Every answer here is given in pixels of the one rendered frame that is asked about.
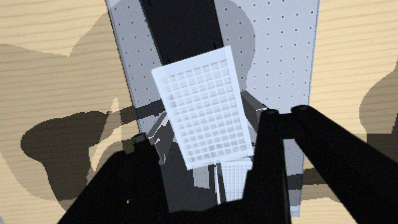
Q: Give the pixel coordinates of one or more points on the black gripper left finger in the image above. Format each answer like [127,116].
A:
[104,199]

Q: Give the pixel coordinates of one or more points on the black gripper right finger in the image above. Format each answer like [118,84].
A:
[363,179]

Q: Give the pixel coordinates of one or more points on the grey rectangular base plate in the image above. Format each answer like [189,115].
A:
[273,47]

